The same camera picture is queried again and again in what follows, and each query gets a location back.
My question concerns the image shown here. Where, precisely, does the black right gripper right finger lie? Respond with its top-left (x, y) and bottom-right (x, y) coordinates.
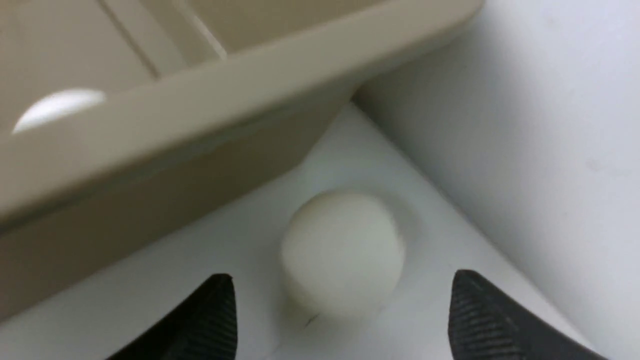
top-left (447, 269), bottom-right (602, 360)

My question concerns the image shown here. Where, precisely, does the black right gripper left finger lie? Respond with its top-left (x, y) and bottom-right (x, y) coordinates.
top-left (109, 273), bottom-right (238, 360)

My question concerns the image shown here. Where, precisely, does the plain white ping-pong ball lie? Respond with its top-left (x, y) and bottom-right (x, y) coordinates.
top-left (279, 190), bottom-right (406, 321)

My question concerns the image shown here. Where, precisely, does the white ping-pong ball with logo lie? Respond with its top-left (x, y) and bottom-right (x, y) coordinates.
top-left (11, 88), bottom-right (107, 135)

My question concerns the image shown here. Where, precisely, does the tan plastic bin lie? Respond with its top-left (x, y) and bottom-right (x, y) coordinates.
top-left (0, 0), bottom-right (484, 322)

